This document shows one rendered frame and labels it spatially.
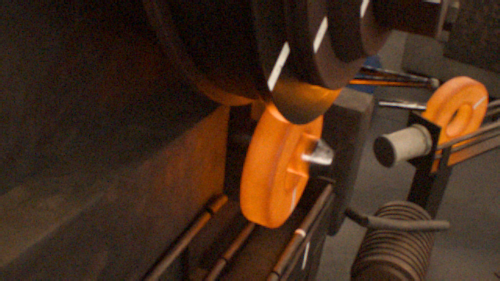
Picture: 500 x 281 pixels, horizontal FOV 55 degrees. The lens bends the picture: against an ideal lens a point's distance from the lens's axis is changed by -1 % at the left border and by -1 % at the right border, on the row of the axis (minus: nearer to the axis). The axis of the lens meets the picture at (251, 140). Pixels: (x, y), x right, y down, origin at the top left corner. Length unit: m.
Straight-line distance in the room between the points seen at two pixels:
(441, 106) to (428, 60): 2.39
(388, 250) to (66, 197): 0.64
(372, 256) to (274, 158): 0.46
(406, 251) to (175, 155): 0.56
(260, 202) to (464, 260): 1.41
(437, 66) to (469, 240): 1.60
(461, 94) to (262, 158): 0.56
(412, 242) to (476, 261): 0.93
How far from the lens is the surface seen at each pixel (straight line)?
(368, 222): 0.82
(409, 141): 0.91
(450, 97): 0.94
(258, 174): 0.47
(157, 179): 0.42
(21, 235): 0.34
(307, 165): 0.51
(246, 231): 0.59
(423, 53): 3.33
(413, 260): 0.90
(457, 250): 1.87
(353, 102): 0.73
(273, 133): 0.47
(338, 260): 1.66
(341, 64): 0.41
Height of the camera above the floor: 1.08
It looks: 29 degrees down
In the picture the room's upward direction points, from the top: 6 degrees clockwise
